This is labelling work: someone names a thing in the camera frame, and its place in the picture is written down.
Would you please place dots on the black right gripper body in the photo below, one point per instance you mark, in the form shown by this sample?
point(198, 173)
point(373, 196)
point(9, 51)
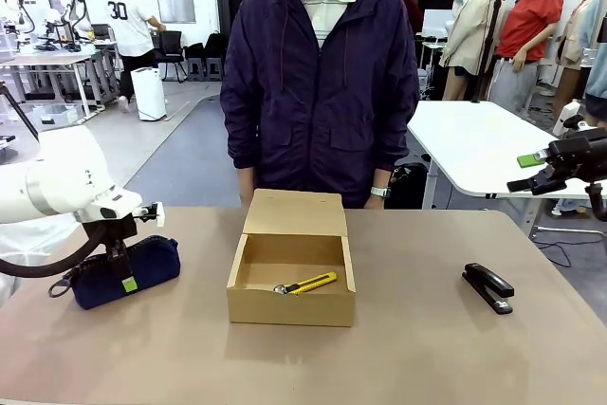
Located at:
point(581, 153)

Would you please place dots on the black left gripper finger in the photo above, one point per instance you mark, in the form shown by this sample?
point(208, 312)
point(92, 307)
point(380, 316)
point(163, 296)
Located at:
point(124, 267)
point(111, 253)

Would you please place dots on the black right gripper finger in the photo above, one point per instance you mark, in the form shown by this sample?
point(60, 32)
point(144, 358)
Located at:
point(533, 184)
point(531, 160)

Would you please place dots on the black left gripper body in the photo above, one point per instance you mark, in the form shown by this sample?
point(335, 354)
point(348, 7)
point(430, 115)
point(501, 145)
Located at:
point(121, 232)

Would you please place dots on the dark blue pencil case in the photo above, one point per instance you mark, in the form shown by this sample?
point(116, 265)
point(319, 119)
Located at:
point(156, 265)

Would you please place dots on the yellow utility knife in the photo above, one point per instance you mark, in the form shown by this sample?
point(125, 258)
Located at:
point(313, 282)

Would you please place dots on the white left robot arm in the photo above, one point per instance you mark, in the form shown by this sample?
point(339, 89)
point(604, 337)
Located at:
point(61, 177)

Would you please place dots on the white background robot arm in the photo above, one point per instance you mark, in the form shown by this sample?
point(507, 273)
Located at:
point(68, 6)

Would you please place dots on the open brown cardboard box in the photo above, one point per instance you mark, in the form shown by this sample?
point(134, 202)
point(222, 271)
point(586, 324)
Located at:
point(291, 310)

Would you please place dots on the person's right hand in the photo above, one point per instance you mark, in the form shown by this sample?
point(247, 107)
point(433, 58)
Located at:
point(246, 197)

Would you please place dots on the person's left hand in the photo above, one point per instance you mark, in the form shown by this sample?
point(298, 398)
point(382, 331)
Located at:
point(375, 202)

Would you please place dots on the white table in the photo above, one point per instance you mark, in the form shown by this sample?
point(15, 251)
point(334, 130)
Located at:
point(469, 139)

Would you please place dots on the black stapler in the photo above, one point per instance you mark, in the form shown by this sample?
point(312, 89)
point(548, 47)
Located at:
point(488, 287)

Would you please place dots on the mannequin in red shirt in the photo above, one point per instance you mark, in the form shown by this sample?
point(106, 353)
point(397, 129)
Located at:
point(528, 25)

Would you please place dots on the white air purifier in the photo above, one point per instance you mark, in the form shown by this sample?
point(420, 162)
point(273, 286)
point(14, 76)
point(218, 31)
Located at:
point(149, 94)

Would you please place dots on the mannequin in beige jacket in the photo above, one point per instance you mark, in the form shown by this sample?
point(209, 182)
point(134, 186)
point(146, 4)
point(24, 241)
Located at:
point(469, 30)

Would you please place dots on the white wristwatch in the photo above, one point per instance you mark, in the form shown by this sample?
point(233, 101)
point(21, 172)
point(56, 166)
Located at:
point(380, 192)

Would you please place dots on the black tripod leg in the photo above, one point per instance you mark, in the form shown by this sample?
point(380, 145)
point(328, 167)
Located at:
point(19, 113)

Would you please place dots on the grey workbench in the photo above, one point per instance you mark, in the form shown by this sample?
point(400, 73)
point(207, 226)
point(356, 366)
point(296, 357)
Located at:
point(42, 61)

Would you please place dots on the black office chair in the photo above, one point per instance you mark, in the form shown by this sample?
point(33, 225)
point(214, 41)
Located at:
point(171, 49)

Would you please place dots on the man in numbered white jersey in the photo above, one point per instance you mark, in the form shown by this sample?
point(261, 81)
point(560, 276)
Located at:
point(130, 25)

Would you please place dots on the person in purple jacket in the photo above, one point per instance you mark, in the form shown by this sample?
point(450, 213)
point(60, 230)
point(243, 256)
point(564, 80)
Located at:
point(320, 92)

